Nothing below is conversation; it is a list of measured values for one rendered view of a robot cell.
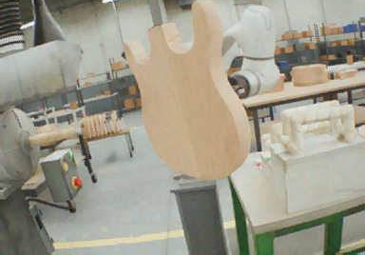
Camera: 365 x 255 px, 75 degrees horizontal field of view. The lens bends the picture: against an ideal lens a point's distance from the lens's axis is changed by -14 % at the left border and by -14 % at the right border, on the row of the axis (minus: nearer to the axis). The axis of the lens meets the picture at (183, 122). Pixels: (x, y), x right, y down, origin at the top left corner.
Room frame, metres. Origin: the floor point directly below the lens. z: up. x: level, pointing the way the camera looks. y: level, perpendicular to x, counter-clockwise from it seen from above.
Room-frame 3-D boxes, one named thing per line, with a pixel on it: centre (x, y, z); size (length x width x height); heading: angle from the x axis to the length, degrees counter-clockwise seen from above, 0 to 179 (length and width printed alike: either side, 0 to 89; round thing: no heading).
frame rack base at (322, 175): (0.72, -0.38, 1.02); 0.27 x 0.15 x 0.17; 87
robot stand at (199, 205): (1.61, 0.00, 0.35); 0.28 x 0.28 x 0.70; 81
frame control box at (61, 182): (1.12, 0.66, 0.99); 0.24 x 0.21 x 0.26; 88
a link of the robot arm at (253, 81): (0.86, -0.21, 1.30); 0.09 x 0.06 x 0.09; 40
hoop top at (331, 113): (0.67, -0.38, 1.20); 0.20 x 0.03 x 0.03; 86
